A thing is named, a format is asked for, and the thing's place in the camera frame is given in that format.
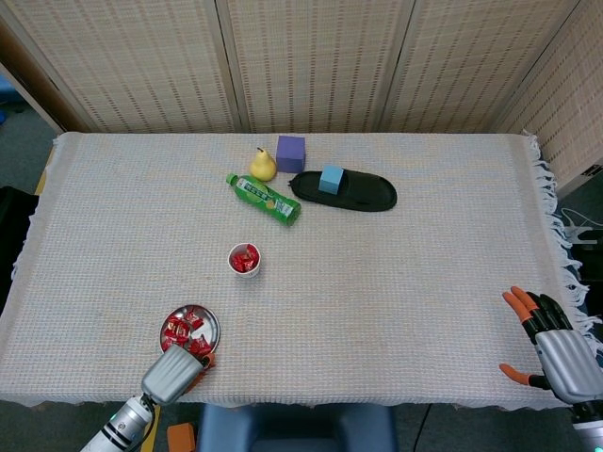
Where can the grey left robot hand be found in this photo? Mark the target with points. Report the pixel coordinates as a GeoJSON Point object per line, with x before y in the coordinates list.
{"type": "Point", "coordinates": [172, 374]}

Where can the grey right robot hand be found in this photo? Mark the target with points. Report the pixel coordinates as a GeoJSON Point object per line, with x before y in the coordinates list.
{"type": "Point", "coordinates": [567, 362]}

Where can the round silver metal plate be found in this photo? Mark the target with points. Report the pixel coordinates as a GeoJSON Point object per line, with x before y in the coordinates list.
{"type": "Point", "coordinates": [212, 327]}

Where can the red candy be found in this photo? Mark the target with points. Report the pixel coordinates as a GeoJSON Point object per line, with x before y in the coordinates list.
{"type": "Point", "coordinates": [193, 320]}
{"type": "Point", "coordinates": [176, 328]}
{"type": "Point", "coordinates": [237, 263]}
{"type": "Point", "coordinates": [167, 346]}
{"type": "Point", "coordinates": [245, 261]}
{"type": "Point", "coordinates": [199, 347]}
{"type": "Point", "coordinates": [252, 256]}

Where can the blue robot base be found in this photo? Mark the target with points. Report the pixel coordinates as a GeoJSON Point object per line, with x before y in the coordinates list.
{"type": "Point", "coordinates": [297, 428]}

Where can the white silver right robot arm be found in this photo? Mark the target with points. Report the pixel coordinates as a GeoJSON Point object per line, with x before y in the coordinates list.
{"type": "Point", "coordinates": [589, 428]}

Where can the white paper cup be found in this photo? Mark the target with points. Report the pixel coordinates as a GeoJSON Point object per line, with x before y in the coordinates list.
{"type": "Point", "coordinates": [247, 274]}

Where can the yellow floor tape strip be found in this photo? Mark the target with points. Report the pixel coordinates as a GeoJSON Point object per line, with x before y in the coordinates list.
{"type": "Point", "coordinates": [42, 181]}
{"type": "Point", "coordinates": [153, 431]}

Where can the orange foam block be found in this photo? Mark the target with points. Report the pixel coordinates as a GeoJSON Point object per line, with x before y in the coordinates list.
{"type": "Point", "coordinates": [181, 438]}

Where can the black equipment stand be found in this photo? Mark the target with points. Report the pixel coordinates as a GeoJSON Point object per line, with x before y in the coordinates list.
{"type": "Point", "coordinates": [589, 256]}

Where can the white woven tablecloth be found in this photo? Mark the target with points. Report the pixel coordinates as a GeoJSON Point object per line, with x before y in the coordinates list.
{"type": "Point", "coordinates": [377, 306]}

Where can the green plastic drink bottle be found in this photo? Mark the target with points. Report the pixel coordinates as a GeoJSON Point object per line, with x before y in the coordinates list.
{"type": "Point", "coordinates": [264, 195]}

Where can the yellow pear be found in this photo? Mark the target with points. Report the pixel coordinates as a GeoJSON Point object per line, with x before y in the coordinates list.
{"type": "Point", "coordinates": [263, 167]}

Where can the light blue foam cube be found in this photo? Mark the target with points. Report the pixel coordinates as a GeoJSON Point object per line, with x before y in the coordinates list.
{"type": "Point", "coordinates": [330, 181]}

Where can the purple foam cube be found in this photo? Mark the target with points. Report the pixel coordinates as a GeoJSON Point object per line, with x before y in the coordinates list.
{"type": "Point", "coordinates": [290, 153]}

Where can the black slipper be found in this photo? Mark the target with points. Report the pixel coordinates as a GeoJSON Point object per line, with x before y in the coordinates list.
{"type": "Point", "coordinates": [367, 193]}

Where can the woven bamboo screen panel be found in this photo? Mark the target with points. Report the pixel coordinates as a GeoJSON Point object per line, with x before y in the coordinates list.
{"type": "Point", "coordinates": [311, 70]}
{"type": "Point", "coordinates": [141, 70]}
{"type": "Point", "coordinates": [471, 70]}
{"type": "Point", "coordinates": [33, 77]}
{"type": "Point", "coordinates": [575, 94]}

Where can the blue object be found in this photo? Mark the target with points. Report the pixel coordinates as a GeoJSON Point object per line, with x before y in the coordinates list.
{"type": "Point", "coordinates": [5, 94]}

